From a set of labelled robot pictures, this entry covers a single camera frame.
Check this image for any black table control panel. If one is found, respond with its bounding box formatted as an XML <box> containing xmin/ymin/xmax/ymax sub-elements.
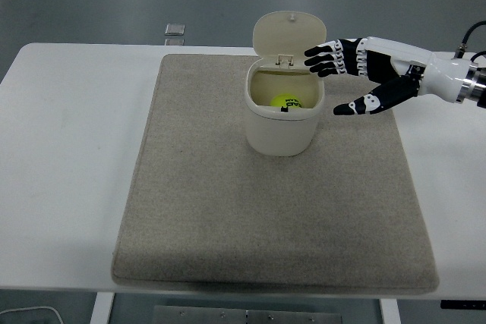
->
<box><xmin>440</xmin><ymin>300</ymin><xmax>486</xmax><ymax>310</ymax></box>

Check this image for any grey metal plate with screws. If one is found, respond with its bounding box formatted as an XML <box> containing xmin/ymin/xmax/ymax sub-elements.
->
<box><xmin>152</xmin><ymin>304</ymin><xmax>344</xmax><ymax>324</ymax></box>

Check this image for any grey-beige fabric mat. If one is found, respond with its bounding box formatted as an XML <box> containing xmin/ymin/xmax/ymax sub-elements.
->
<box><xmin>110</xmin><ymin>53</ymin><xmax>440</xmax><ymax>290</ymax></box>

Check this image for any white table leg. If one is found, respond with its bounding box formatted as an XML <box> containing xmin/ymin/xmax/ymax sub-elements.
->
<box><xmin>90</xmin><ymin>292</ymin><xmax>115</xmax><ymax>324</ymax></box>
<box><xmin>379</xmin><ymin>298</ymin><xmax>399</xmax><ymax>324</ymax></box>

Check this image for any cream plastic bin with lid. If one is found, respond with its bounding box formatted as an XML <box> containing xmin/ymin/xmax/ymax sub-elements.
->
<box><xmin>245</xmin><ymin>11</ymin><xmax>328</xmax><ymax>158</ymax></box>

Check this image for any yellow-green tennis ball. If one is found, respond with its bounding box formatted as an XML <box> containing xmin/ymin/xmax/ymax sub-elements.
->
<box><xmin>270</xmin><ymin>93</ymin><xmax>305</xmax><ymax>110</ymax></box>

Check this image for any white cable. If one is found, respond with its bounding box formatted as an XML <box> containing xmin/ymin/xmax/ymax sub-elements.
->
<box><xmin>0</xmin><ymin>305</ymin><xmax>64</xmax><ymax>324</ymax></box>

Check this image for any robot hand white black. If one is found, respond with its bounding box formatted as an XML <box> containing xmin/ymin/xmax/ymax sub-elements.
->
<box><xmin>303</xmin><ymin>36</ymin><xmax>472</xmax><ymax>117</ymax></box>

